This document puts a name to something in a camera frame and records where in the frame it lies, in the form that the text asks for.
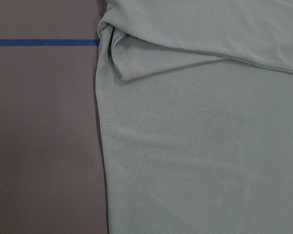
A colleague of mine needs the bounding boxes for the olive green long-sleeve shirt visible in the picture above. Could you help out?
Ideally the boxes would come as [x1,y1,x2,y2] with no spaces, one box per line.
[96,0,293,234]

